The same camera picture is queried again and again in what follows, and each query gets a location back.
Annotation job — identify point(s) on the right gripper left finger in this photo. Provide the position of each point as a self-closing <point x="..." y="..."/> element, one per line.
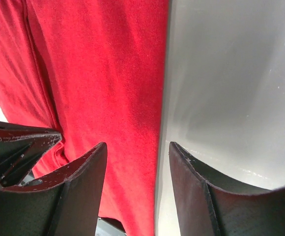
<point x="64" y="202"/>

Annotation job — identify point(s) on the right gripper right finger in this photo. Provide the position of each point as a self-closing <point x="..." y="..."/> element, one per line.
<point x="210" y="203"/>

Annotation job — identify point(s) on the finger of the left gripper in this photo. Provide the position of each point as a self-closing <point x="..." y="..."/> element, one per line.
<point x="21" y="147"/>

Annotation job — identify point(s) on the red t-shirt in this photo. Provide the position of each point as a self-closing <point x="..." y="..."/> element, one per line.
<point x="94" y="71"/>

